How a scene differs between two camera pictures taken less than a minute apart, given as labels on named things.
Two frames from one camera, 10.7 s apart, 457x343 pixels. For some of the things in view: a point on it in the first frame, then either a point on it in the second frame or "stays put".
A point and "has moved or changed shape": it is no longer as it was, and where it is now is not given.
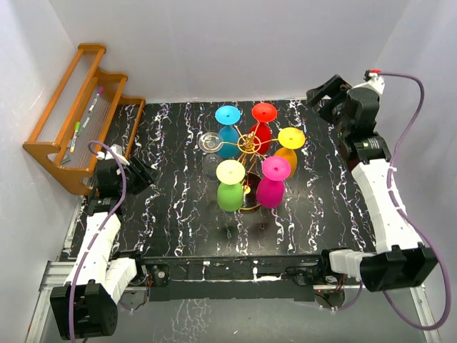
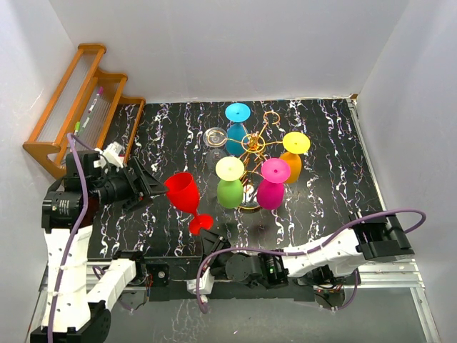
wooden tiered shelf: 88,116 stays put
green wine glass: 230,190 stays put
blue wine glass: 228,135 → 237,138
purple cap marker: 99,92 stays put
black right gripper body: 336,91 → 217,264
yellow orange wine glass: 290,139 has moved or changed shape
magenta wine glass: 270,190 stays put
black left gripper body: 137,181 → 138,194
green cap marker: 77,129 stays put
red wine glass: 264,113 → 181,189
